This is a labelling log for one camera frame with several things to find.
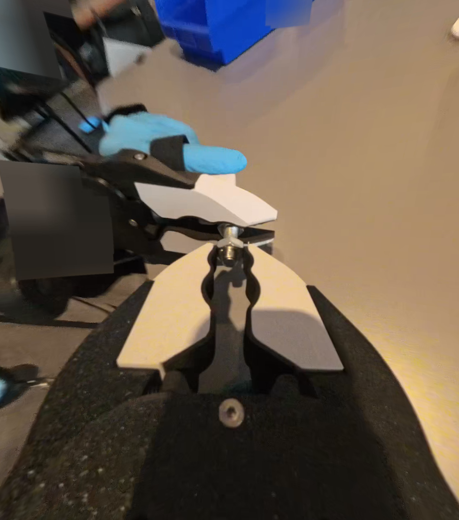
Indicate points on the black desk chair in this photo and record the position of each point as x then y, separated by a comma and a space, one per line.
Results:
30, 87

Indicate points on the person's left hand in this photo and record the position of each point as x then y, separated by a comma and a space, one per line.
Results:
140, 130

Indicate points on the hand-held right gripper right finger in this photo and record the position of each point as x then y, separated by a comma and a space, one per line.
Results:
290, 325

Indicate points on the blue plastic bin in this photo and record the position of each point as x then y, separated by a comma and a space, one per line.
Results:
213, 32

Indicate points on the steel hex nut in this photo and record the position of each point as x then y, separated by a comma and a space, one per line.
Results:
235, 243

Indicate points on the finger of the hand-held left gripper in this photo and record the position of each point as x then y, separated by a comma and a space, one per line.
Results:
213, 201
260, 235

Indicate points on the steel bolt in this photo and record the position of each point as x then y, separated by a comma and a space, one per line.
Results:
229, 231

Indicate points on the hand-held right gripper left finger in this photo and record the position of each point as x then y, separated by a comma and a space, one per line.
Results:
168, 317

